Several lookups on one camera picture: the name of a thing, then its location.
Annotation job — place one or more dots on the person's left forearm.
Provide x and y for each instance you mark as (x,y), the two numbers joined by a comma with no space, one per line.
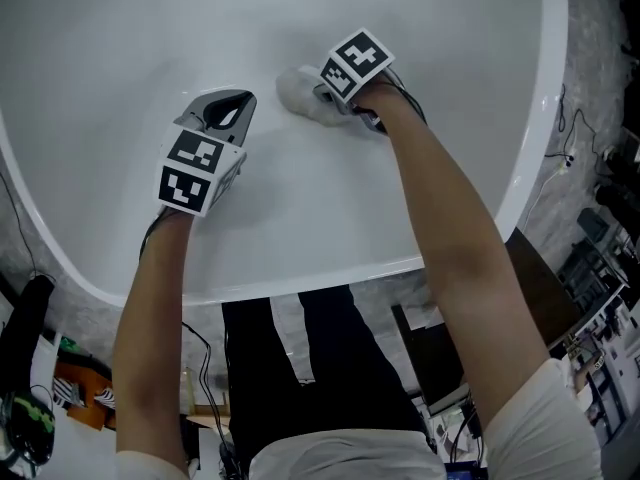
(150,318)

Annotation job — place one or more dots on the black equipment pile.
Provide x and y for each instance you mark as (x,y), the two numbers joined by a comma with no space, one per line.
(615,193)

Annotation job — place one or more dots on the person's black trousers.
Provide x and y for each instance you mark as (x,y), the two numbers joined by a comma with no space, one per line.
(350,368)

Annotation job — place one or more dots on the white bathtub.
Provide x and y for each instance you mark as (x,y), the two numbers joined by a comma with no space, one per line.
(150,28)

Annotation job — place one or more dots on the white fluffy cleaning mitt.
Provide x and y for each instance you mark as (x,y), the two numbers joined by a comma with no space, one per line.
(300,95)

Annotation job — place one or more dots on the dark small table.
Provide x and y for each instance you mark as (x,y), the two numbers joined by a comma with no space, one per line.
(530,288)

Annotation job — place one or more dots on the person's right forearm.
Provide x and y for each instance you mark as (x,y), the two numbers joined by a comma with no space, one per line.
(450,248)

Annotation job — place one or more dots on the white board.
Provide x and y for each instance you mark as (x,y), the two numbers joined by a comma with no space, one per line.
(45,368)

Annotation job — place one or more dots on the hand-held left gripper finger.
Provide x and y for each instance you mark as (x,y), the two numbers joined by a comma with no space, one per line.
(245,128)
(197,105)

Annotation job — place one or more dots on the orange box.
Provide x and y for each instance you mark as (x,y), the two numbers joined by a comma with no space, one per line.
(85,383)

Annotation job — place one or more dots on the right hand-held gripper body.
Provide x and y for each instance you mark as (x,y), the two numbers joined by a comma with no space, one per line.
(357,58)

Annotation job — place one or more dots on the blue lit screen device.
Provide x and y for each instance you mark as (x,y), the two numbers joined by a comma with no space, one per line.
(462,470)

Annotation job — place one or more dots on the green and black helmet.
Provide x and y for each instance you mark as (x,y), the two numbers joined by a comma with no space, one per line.
(30,418)

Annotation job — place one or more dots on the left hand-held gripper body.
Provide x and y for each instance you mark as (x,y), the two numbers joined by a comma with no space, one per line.
(187,155)

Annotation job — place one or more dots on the black bag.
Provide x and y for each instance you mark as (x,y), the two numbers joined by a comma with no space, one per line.
(25,328)

